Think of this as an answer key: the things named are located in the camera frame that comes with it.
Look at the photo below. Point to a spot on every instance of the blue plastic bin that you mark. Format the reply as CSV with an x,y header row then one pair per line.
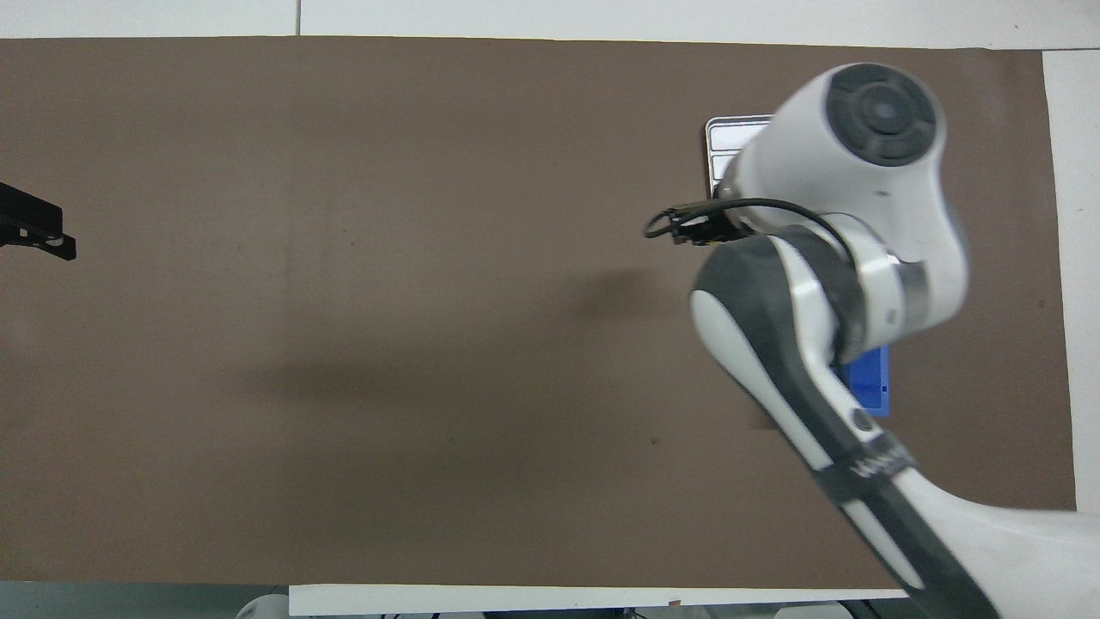
x,y
870,383

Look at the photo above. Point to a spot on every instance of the silver metal tray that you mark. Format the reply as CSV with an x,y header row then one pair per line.
x,y
730,146

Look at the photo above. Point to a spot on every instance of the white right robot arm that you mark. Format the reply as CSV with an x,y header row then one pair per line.
x,y
859,215

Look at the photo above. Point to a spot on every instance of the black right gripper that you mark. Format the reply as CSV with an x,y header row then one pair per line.
x,y
713,225

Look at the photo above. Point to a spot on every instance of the brown table mat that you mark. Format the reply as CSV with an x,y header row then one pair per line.
x,y
387,344

